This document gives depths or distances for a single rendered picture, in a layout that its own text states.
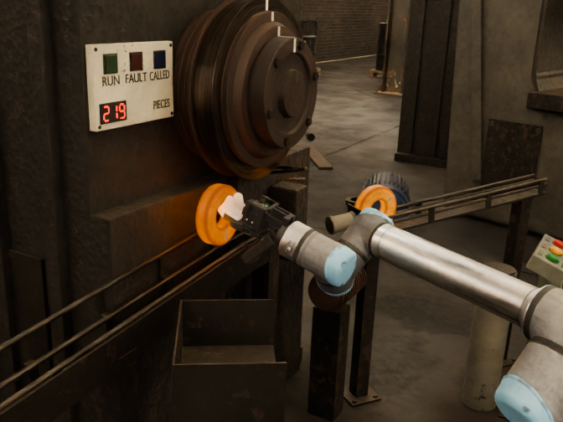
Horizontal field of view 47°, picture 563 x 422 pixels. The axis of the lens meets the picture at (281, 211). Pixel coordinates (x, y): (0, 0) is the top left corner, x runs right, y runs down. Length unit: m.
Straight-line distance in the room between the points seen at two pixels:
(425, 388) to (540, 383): 1.32
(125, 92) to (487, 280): 0.87
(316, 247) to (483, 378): 1.09
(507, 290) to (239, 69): 0.78
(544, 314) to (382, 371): 1.37
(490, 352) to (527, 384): 1.11
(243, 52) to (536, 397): 0.97
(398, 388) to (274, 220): 1.15
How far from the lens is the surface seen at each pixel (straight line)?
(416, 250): 1.49
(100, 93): 1.44
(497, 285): 1.37
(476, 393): 2.43
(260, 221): 1.52
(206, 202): 1.57
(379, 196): 2.12
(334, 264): 1.45
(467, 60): 4.37
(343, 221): 2.06
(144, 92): 1.54
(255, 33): 1.62
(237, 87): 1.56
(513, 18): 4.24
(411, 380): 2.56
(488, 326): 2.30
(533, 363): 1.26
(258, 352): 1.45
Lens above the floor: 1.34
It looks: 18 degrees down
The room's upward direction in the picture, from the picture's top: 2 degrees clockwise
